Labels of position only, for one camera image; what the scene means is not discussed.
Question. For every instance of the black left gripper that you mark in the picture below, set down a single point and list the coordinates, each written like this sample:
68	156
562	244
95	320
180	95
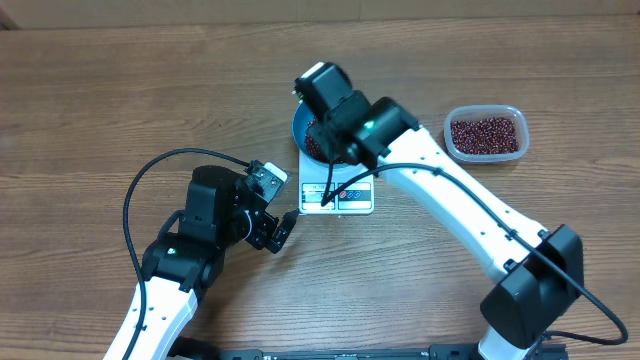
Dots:
265	223

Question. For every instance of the clear plastic food container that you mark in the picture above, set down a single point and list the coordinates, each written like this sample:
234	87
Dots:
478	112

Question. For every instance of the teal metal bowl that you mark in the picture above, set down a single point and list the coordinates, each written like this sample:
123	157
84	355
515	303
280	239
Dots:
302	121

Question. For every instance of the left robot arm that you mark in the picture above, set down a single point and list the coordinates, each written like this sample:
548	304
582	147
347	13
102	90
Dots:
223	207

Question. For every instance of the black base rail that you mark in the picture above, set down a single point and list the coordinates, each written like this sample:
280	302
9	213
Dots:
330	354

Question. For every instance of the white digital kitchen scale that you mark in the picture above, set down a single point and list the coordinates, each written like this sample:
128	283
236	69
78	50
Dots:
357	199

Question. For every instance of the red adzuki beans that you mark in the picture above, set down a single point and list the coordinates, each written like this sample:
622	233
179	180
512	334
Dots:
489	136

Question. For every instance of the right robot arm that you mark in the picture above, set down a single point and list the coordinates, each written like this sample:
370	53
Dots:
537	273

